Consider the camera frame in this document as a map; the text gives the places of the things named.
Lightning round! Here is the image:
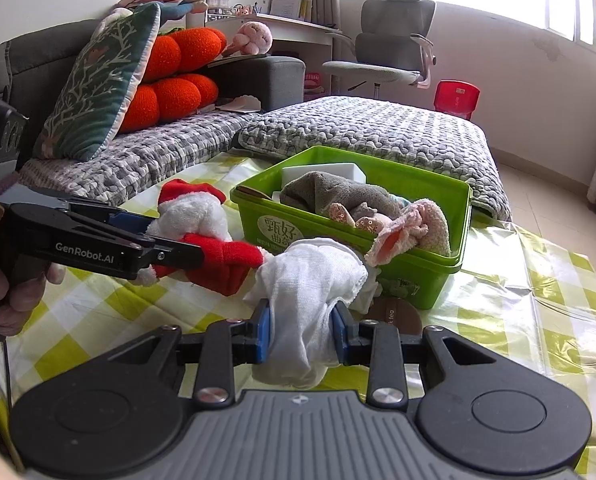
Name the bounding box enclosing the green plastic box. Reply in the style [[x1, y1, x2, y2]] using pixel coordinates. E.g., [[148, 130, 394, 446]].
[[229, 146, 474, 311]]

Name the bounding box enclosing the pink plastic basket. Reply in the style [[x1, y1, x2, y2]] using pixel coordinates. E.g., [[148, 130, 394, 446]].
[[303, 72, 325, 103]]

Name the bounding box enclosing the grey quilted cushion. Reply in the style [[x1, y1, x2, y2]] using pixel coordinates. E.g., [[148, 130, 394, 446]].
[[232, 95, 513, 221]]

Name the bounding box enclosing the grey plush towel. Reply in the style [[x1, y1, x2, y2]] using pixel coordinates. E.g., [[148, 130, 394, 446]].
[[279, 170, 409, 226]]

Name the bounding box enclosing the orange segmented plush cushion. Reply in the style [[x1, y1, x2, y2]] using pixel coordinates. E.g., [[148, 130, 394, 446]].
[[120, 26, 229, 133]]

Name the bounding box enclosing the grey fabric sofa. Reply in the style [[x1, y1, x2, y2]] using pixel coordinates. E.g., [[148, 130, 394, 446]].
[[0, 32, 306, 113]]

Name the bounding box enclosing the grey office chair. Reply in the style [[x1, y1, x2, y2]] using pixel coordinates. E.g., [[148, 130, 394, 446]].
[[322, 0, 437, 101]]

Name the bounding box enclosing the pink fluffy towel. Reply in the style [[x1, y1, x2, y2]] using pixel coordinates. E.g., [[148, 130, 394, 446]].
[[364, 198, 451, 267]]

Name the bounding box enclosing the green checkered plastic tablecloth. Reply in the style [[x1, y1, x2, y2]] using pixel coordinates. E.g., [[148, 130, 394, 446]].
[[0, 152, 596, 480]]

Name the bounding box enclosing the blue plush toy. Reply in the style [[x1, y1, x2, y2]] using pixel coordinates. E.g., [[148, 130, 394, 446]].
[[130, 0, 209, 23]]

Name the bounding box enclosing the red plastic chair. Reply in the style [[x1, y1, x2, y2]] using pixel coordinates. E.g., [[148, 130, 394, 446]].
[[435, 80, 481, 122]]

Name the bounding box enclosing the pink plush toy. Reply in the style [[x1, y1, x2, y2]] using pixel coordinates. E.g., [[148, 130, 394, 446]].
[[222, 20, 275, 57]]

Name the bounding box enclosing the teal branch-print pillow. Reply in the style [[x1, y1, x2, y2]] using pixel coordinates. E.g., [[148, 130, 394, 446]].
[[32, 2, 163, 161]]

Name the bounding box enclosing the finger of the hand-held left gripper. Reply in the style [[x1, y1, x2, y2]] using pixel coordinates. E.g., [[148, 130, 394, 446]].
[[22, 187, 155, 234], [145, 241, 207, 269]]

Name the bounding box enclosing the red white santa plush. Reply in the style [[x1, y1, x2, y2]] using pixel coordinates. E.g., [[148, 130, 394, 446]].
[[145, 178, 273, 297]]

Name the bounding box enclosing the person's left hand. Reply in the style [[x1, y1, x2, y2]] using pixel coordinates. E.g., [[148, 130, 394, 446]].
[[0, 252, 66, 335]]

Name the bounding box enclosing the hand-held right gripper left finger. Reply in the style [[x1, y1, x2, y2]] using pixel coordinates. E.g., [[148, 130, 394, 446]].
[[102, 299, 275, 407]]

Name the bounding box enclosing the white desk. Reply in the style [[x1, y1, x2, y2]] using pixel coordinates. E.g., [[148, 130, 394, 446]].
[[203, 12, 346, 106]]

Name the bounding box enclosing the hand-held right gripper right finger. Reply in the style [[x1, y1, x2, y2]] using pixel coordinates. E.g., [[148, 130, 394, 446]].
[[328, 301, 501, 409]]

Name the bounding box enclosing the brown round coaster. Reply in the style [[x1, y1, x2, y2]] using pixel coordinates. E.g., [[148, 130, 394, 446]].
[[365, 296, 423, 336]]

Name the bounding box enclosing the white sponge block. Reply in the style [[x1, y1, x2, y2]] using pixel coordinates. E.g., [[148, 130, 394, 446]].
[[281, 161, 369, 196]]

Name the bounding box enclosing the white cloth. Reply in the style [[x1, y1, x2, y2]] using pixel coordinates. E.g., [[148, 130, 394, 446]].
[[243, 237, 381, 390]]

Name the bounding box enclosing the grey quilted sofa cover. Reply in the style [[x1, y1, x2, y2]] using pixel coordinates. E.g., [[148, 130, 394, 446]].
[[18, 107, 263, 206]]

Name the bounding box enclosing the white scalloped paper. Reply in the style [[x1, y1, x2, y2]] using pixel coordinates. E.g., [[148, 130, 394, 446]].
[[214, 94, 263, 113]]

